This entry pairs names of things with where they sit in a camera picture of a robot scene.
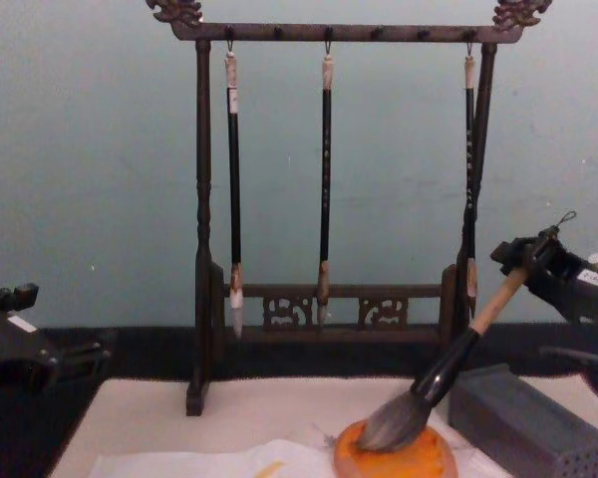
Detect hanging brush with brown ferrule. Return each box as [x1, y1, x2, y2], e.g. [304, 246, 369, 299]
[315, 37, 337, 334]

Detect large brush with pale handle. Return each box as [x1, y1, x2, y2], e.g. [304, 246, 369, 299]
[353, 210, 578, 454]

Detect round orange ink dish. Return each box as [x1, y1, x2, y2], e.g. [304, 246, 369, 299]
[330, 417, 462, 478]

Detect black table cloth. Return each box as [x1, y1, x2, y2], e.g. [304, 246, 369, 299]
[0, 322, 598, 478]

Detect white felt mat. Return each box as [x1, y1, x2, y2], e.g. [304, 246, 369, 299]
[46, 373, 485, 478]

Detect thin hanging brush white marks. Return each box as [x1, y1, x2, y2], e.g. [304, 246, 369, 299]
[460, 40, 480, 314]

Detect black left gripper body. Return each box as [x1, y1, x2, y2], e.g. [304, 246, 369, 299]
[0, 304, 64, 399]

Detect dark wooden brush rack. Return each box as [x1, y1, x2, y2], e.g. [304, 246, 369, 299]
[147, 0, 554, 417]

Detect hanging brush with white label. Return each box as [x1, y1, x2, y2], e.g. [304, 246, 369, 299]
[222, 37, 246, 343]

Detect grey perforated block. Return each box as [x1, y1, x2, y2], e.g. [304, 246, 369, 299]
[447, 362, 598, 478]

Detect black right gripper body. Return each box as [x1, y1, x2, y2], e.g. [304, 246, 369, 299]
[521, 266, 598, 329]

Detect white paper sheet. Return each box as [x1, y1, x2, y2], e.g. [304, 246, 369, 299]
[86, 436, 341, 478]

